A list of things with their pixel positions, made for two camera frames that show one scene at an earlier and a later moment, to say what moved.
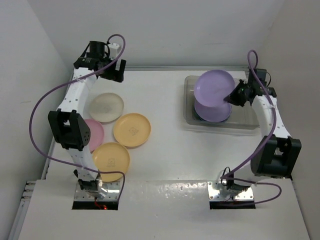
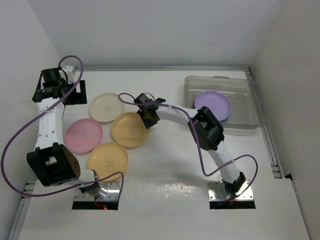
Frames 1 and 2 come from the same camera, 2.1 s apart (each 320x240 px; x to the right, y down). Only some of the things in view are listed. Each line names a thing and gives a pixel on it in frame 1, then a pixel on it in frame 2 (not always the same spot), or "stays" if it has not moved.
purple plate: (212, 87) to (219, 105)
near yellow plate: (110, 157) stays
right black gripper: (232, 98) to (148, 124)
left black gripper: (115, 75) to (77, 98)
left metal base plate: (112, 187) stays
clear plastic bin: (241, 117) stays
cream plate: (106, 107) stays
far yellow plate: (132, 129) stays
